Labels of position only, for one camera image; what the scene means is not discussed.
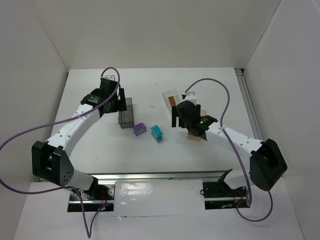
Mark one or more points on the smoky grey plastic container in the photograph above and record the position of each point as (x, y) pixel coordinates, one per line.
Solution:
(126, 117)

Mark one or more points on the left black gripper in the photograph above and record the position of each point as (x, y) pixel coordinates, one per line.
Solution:
(116, 100)

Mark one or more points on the purple arch lego brick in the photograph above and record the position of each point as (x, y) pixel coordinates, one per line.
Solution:
(139, 129)

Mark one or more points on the aluminium side rail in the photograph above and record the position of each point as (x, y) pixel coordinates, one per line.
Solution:
(250, 105)

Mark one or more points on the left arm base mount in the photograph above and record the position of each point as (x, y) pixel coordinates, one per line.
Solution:
(104, 200)

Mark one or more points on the orange lego plate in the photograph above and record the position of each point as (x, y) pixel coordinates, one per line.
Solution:
(172, 101)

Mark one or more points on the aluminium front rail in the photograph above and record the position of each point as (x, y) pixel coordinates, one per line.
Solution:
(157, 176)

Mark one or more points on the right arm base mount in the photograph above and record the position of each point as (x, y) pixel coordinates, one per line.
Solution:
(219, 196)

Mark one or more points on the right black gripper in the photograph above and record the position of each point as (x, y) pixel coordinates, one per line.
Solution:
(180, 116)

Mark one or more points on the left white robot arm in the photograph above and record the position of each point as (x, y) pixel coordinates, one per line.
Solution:
(51, 158)

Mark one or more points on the clear plastic container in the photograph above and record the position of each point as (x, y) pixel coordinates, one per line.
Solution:
(165, 95)

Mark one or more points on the teal arch lego brick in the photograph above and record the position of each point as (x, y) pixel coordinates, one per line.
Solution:
(157, 133)

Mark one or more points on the amber plastic container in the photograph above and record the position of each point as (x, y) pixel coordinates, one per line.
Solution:
(190, 136)

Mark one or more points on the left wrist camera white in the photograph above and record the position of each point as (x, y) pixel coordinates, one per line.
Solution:
(108, 77)

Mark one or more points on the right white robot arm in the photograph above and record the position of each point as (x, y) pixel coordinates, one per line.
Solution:
(223, 136)

